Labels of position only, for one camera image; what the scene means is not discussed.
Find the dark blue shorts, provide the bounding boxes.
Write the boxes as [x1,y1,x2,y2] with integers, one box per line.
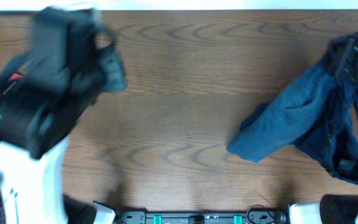
[227,51,358,185]

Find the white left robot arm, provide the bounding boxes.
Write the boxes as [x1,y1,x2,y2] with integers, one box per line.
[0,24,126,223]

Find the black mounting rail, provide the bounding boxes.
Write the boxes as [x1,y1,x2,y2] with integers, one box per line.
[112,208,290,224]

